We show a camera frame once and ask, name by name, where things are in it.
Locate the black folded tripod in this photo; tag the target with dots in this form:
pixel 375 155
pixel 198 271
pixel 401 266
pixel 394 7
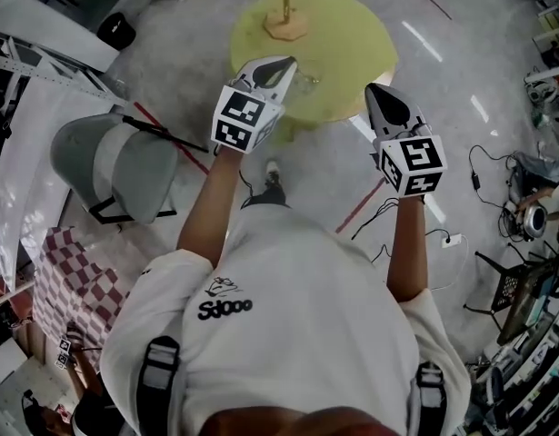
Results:
pixel 165 132

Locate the yellow pole on wooden base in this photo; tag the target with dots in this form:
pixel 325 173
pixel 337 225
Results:
pixel 286 25

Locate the person's right forearm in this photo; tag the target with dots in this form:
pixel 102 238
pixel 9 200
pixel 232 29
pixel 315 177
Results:
pixel 408 252

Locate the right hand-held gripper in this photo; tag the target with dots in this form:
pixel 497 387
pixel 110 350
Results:
pixel 420 152

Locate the person's white t-shirt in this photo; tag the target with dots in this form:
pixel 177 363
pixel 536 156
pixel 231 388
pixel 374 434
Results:
pixel 283 311

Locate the black round bin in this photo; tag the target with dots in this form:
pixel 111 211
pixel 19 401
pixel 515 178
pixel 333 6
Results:
pixel 116 31

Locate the round silver device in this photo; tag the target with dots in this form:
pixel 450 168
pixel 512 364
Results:
pixel 533 220

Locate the white power strip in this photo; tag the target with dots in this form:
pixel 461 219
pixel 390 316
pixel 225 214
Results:
pixel 451 241

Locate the white plastic sheet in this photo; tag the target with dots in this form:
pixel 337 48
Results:
pixel 33 161

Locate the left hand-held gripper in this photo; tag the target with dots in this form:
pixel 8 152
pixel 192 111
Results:
pixel 236 121

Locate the person's left forearm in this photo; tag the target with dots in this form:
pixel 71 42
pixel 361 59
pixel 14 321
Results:
pixel 211 207

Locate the white flat board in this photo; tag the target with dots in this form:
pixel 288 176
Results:
pixel 47 21

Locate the grey padded chair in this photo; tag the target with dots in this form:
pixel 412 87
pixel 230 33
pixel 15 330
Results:
pixel 120 166

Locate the red white checkered cloth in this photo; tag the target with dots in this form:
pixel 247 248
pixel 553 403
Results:
pixel 74 280

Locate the clear glass cup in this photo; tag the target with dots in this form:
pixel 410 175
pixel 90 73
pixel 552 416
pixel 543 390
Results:
pixel 306 85

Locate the round green table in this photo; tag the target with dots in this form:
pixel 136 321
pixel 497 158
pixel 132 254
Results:
pixel 342 52

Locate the cluttered storage shelf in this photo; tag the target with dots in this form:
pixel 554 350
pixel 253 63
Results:
pixel 529 370

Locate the black plastic stool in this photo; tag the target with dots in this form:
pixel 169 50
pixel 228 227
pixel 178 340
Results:
pixel 504 289

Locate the grey perforated metal rack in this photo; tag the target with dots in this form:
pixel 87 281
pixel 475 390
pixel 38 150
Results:
pixel 42 68

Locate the person's white shoe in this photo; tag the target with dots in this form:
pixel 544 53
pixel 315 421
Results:
pixel 272 171

